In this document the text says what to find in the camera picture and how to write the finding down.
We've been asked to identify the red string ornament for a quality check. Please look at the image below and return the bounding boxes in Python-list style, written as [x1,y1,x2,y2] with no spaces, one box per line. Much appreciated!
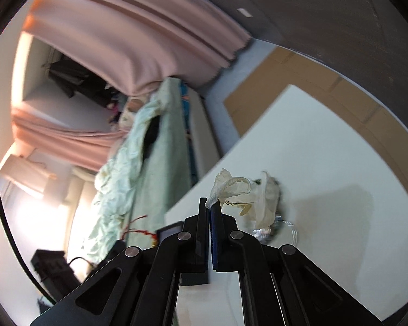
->
[121,215,157,242]

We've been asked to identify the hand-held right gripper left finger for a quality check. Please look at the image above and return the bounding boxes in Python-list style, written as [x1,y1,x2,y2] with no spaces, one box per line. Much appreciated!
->
[30,197,208,326]

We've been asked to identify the black box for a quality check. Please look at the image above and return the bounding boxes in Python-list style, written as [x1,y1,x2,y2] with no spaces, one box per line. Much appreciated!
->
[30,249,81,289]

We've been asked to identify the light green blanket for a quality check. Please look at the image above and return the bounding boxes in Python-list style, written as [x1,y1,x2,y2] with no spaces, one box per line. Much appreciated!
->
[82,77,192,267]

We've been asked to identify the brown cardboard sheet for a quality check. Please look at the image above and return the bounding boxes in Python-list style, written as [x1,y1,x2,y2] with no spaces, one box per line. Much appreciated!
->
[223,46,408,191]

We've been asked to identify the gold chain bracelet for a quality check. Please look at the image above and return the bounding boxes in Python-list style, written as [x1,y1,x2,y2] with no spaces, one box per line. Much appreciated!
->
[224,200,253,216]

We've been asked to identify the pink curtain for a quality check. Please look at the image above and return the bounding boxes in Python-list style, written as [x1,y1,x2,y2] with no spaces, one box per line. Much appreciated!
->
[12,0,253,174]

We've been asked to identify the black cable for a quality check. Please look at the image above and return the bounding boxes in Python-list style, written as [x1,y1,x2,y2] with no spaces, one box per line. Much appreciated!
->
[0,159,57,304]

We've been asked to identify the clear plastic bag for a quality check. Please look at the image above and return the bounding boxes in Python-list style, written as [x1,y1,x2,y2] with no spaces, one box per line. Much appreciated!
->
[206,168,282,230]

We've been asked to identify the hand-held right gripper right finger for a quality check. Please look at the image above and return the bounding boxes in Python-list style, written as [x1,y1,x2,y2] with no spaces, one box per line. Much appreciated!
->
[209,201,383,326]

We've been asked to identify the dark hanging clothes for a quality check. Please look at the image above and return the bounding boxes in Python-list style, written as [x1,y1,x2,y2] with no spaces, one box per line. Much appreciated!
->
[48,58,119,107]

